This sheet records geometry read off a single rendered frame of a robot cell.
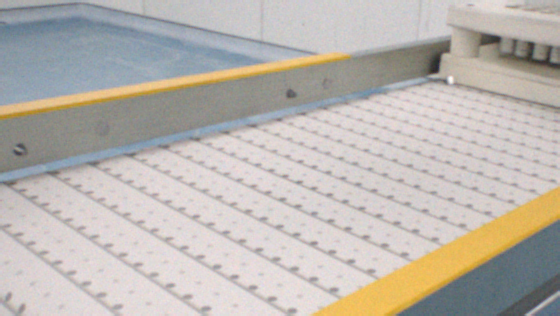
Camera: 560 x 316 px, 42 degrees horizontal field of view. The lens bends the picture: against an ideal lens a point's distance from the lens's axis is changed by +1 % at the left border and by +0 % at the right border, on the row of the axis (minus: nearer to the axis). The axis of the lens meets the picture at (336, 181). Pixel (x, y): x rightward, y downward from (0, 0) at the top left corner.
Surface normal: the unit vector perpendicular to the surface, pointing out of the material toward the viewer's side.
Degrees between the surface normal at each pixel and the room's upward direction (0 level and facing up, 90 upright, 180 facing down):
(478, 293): 90
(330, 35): 90
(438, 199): 0
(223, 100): 90
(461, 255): 0
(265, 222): 0
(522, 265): 90
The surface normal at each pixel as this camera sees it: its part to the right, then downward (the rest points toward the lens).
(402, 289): 0.05, -0.93
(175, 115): 0.73, 0.30
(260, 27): -0.59, 0.27
